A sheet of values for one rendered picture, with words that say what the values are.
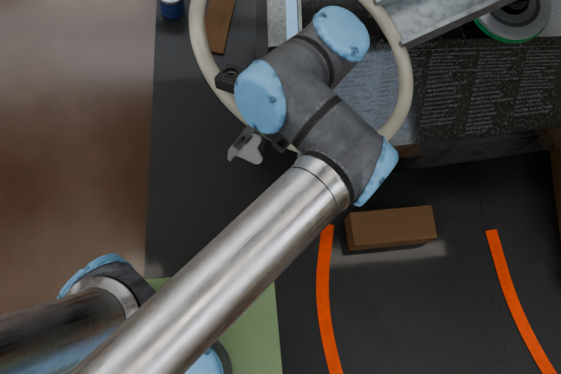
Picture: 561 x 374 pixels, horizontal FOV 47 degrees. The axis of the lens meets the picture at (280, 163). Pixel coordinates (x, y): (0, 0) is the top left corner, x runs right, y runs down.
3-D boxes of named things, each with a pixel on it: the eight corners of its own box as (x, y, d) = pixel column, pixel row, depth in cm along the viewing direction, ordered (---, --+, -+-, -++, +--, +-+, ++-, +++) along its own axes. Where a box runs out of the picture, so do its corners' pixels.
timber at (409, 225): (348, 251, 236) (354, 245, 224) (343, 219, 239) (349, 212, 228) (427, 243, 239) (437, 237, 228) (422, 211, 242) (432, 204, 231)
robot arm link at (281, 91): (302, 121, 80) (356, 76, 87) (236, 59, 81) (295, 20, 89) (277, 160, 87) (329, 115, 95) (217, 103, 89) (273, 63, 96)
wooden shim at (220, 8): (211, -5, 261) (211, -8, 260) (235, 0, 261) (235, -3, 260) (198, 50, 254) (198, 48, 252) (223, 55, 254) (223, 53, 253)
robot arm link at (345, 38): (302, 16, 87) (343, -11, 93) (266, 67, 97) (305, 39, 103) (350, 67, 87) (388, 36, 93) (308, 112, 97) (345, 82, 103)
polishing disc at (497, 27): (563, 23, 171) (566, 21, 170) (496, 51, 167) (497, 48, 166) (523, -42, 176) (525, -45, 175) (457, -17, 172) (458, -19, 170)
